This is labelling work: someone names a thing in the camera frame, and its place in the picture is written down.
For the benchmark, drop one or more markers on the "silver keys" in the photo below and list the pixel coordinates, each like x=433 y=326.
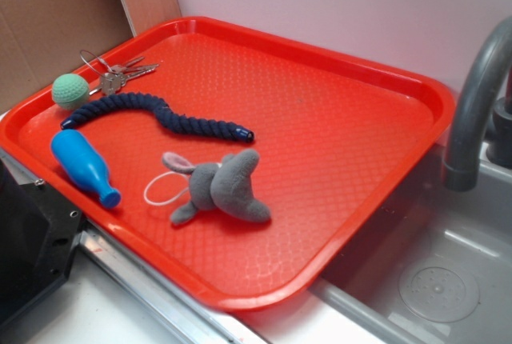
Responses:
x=114 y=77

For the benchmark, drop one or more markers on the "red plastic tray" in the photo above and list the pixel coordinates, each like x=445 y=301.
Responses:
x=335 y=133

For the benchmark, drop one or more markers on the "grey plush elephant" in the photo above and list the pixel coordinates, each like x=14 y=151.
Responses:
x=224 y=186

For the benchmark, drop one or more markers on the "blue plastic bottle toy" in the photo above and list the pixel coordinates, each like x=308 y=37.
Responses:
x=85 y=166

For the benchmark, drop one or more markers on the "green golf ball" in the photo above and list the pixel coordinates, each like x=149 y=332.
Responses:
x=70 y=91

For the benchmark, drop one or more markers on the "grey sink faucet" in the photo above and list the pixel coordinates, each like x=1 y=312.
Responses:
x=484 y=85

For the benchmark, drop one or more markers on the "grey plastic sink basin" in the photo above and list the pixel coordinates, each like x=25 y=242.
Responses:
x=423 y=222

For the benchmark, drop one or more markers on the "round sink drain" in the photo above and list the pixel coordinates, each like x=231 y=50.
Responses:
x=439 y=293

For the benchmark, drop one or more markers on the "brown cardboard panel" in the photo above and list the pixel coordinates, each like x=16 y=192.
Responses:
x=40 y=39

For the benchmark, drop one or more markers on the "navy blue rope toy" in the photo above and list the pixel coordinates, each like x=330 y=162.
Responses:
x=158 y=107

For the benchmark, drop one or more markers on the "silver metal rail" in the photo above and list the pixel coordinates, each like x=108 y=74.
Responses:
x=111 y=297

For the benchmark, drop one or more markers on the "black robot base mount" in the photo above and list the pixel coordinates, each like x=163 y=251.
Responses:
x=39 y=232

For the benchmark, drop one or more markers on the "dark faucet handle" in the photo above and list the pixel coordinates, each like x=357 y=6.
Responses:
x=498 y=133

